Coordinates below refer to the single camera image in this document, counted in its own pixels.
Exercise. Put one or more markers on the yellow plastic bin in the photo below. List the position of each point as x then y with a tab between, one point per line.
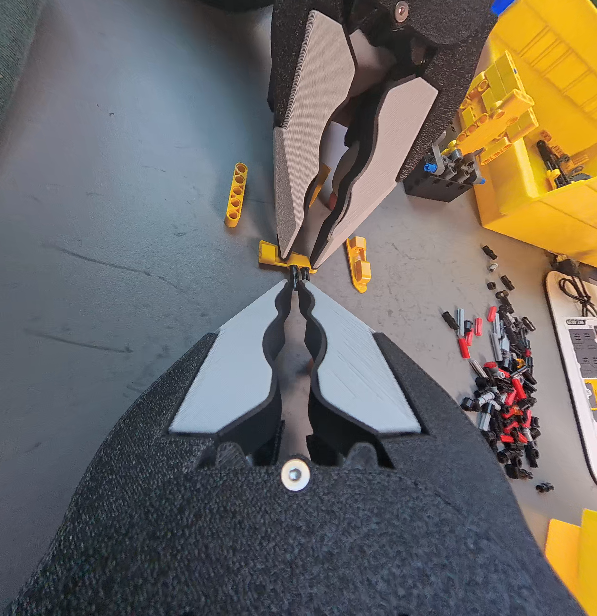
529	211
582	568

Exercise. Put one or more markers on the sticker sheet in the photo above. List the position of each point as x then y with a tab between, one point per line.
592	356

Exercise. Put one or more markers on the medium yellow lego beam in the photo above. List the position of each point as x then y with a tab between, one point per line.
236	195

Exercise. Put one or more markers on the person's left hand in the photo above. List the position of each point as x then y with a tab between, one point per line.
333	199

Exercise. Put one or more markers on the dark lego gear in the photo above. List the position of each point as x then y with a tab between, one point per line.
578	175

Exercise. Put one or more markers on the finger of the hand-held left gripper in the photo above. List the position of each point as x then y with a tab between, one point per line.
399	134
317	96

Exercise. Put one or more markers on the black and yellow lego model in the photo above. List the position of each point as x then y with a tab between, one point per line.
438	185

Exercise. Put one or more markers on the black power adapter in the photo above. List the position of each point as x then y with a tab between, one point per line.
568	265

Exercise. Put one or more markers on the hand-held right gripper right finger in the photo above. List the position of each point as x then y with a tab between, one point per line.
365	380

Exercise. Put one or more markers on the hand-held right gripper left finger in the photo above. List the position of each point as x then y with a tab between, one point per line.
226	380

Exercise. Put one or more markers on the long black lego beam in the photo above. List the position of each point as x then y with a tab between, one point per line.
551	161

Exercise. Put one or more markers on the wooden book stand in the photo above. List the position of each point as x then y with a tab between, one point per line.
558	308

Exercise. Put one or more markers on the short yellow lego beam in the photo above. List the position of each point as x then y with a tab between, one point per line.
320	185

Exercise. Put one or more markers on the pile of small lego pins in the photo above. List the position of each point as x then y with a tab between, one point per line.
510	399

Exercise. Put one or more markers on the yellow lego connector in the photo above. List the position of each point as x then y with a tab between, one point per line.
269	255
358	264

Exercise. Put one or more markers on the blue plastic bin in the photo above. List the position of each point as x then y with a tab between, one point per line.
500	5

